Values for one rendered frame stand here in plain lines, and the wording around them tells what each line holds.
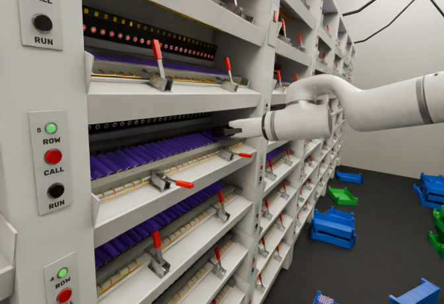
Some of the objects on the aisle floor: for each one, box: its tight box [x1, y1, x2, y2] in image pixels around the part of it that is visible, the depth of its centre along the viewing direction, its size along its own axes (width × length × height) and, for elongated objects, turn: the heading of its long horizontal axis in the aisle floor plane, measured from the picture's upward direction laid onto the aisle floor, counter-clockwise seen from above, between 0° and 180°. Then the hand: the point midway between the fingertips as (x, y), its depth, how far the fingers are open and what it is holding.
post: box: [0, 0, 97, 304], centre depth 39 cm, size 20×9×176 cm, turn 45°
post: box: [209, 0, 282, 304], centre depth 99 cm, size 20×9×176 cm, turn 45°
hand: (221, 131), depth 80 cm, fingers open, 3 cm apart
